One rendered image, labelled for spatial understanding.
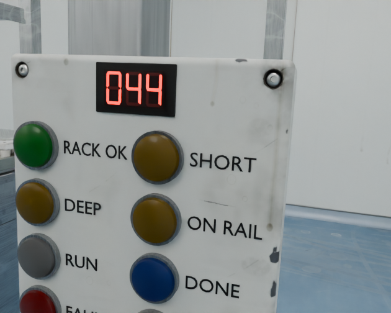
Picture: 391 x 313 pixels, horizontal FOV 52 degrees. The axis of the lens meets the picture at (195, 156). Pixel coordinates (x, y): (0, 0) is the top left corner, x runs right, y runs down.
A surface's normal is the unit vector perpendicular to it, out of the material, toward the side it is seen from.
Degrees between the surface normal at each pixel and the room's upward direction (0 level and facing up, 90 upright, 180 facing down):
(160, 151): 87
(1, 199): 90
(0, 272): 90
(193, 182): 90
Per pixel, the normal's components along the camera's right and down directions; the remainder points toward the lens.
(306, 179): -0.32, 0.15
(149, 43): 0.96, 0.09
